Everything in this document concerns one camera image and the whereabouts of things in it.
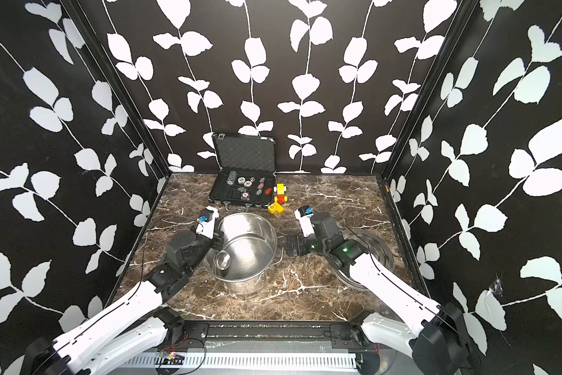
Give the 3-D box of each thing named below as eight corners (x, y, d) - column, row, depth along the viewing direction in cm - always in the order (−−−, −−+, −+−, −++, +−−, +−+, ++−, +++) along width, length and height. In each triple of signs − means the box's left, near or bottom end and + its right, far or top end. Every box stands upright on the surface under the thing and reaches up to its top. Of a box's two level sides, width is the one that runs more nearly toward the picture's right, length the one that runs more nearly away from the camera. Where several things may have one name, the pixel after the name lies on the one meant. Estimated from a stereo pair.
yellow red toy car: (273, 204, 109) (272, 199, 107) (274, 187, 116) (273, 183, 114) (287, 204, 109) (287, 200, 107) (287, 187, 116) (287, 183, 114)
